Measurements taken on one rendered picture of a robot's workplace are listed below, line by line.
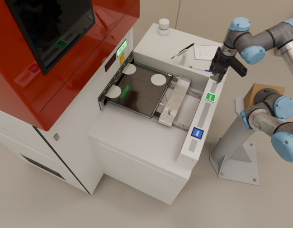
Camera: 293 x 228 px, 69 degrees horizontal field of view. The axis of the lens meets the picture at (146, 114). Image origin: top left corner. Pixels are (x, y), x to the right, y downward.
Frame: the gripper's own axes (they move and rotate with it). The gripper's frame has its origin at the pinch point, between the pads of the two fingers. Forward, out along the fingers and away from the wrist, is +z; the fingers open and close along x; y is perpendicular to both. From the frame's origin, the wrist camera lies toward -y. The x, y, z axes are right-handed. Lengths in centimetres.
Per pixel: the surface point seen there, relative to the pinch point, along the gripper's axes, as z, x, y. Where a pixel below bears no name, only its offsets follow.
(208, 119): 13.8, 14.9, -2.2
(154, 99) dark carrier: 19.8, 11.2, 30.8
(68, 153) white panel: 21, 62, 58
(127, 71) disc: 20, -2, 56
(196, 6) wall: 64, -174, 51
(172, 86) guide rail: 25.1, -8.0, 26.0
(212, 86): 14.3, -9.3, 1.5
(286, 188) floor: 110, -13, -95
